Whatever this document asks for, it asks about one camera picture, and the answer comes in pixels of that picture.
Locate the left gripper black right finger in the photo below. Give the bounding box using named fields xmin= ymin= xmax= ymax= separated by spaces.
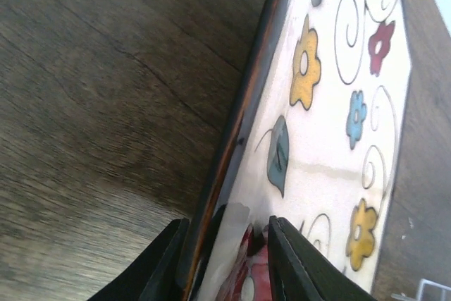
xmin=268 ymin=216 xmax=374 ymax=301

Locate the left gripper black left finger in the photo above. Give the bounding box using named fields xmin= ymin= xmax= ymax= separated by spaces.
xmin=90 ymin=219 xmax=190 ymax=300

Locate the white wire dish rack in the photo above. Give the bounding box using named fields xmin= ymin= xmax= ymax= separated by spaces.
xmin=391 ymin=278 xmax=450 ymax=301

